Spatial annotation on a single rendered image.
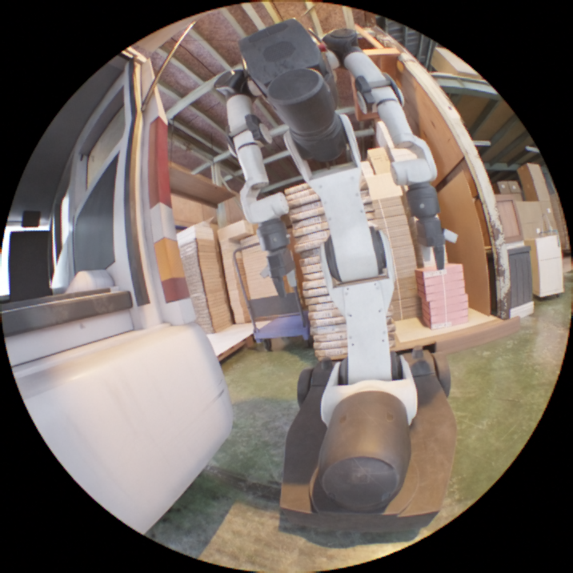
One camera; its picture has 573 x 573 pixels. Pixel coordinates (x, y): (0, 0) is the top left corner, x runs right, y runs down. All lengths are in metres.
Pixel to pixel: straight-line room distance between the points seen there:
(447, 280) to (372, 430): 1.15
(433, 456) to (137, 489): 0.51
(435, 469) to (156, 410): 0.49
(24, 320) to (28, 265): 1.91
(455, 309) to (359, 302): 0.96
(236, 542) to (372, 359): 0.60
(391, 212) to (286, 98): 1.35
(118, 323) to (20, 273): 1.92
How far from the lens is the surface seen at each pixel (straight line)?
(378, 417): 0.33
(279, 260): 0.57
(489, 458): 0.76
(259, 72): 0.64
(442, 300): 1.36
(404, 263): 1.61
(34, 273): 2.27
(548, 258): 2.22
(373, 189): 1.69
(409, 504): 0.45
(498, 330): 1.45
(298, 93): 0.42
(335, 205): 0.54
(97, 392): 0.26
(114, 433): 0.27
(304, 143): 0.52
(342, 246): 0.53
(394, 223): 1.62
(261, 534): 0.64
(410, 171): 0.56
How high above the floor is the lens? 0.58
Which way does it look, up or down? 2 degrees down
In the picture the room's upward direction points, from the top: 12 degrees counter-clockwise
